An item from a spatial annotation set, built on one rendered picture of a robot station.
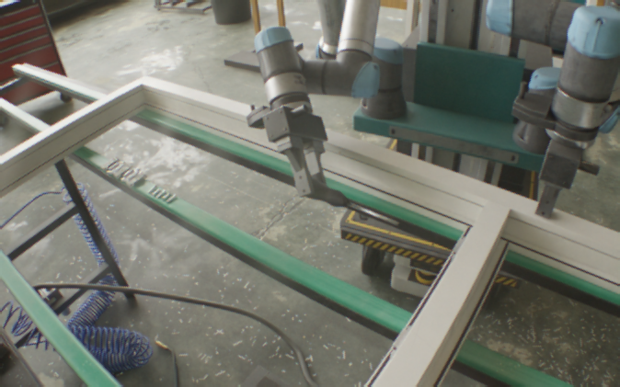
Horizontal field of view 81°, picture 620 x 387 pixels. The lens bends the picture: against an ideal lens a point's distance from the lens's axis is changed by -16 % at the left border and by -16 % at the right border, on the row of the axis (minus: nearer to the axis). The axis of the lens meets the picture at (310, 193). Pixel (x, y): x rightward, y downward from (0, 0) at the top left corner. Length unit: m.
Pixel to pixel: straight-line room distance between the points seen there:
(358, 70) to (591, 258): 0.55
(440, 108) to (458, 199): 0.72
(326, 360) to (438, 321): 1.05
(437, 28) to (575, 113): 0.85
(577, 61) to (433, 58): 0.84
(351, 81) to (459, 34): 0.65
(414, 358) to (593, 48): 0.44
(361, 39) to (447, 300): 0.55
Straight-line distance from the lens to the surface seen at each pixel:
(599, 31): 0.58
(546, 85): 1.23
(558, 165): 0.62
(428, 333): 0.55
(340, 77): 0.86
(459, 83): 1.40
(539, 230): 0.75
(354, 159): 0.83
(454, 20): 1.43
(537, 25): 0.70
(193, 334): 1.73
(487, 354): 0.63
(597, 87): 0.60
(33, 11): 3.86
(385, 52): 1.28
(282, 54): 0.80
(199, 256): 1.98
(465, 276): 0.61
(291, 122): 0.72
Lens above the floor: 1.40
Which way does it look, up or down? 40 degrees down
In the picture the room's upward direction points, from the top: 5 degrees counter-clockwise
